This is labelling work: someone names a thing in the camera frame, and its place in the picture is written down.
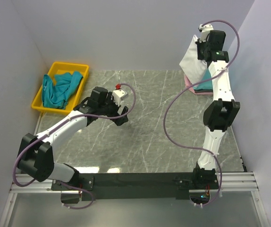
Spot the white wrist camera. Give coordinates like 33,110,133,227
112,84,128,106
199,24,213,43

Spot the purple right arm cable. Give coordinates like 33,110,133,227
162,19,241,207

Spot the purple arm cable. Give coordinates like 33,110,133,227
12,82,137,210
162,19,241,207

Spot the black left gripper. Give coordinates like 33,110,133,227
98,92,128,125

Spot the pink folded t shirt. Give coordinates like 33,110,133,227
184,74,213,95

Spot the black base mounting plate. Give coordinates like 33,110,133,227
50,172,220,205

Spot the aluminium rail frame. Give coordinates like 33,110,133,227
0,113,271,227

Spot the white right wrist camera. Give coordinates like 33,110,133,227
199,24,213,43

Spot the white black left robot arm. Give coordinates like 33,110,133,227
13,84,128,190

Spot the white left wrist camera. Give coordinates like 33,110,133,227
112,84,128,106

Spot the teal crumpled t shirt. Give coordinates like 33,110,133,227
42,71,83,109

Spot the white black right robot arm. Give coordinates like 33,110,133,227
191,26,240,189

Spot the turquoise folded t shirt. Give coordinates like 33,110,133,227
193,70,213,93

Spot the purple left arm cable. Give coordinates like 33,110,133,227
12,82,137,210

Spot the white t shirt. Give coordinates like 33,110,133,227
179,35,207,87

